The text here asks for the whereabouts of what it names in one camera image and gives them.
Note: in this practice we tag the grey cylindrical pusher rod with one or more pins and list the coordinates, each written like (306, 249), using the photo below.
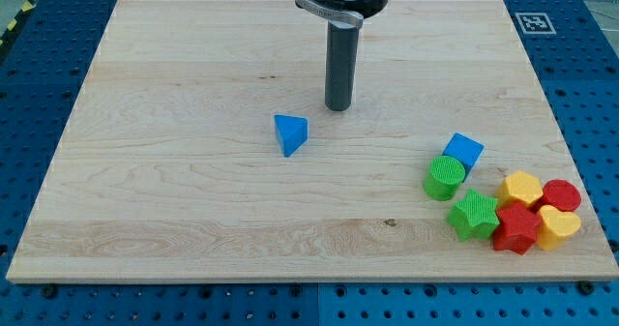
(341, 53)

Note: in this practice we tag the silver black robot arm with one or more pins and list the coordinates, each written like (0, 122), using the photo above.
(345, 19)

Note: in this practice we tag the blue cube block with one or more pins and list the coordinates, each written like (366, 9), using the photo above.
(465, 149)

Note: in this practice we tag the blue triangular prism block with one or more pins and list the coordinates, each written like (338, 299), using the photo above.
(292, 132)

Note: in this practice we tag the green cylinder block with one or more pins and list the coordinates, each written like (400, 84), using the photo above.
(445, 174)

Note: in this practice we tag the light wooden board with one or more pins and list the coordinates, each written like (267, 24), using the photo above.
(169, 169)

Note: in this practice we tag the white fiducial marker tag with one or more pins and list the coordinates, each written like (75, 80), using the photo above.
(535, 23)

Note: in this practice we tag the green star block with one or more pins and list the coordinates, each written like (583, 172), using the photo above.
(474, 216)

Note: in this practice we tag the yellow hexagon block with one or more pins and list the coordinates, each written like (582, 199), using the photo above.
(519, 186)

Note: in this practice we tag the red star block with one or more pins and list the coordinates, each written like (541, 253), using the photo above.
(518, 229)

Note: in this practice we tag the red cylinder block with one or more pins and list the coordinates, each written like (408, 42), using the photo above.
(560, 194)

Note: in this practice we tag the yellow heart block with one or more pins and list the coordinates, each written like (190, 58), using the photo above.
(557, 227)

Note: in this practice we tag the yellow black hazard tape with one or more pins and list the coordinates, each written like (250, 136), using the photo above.
(17, 23)

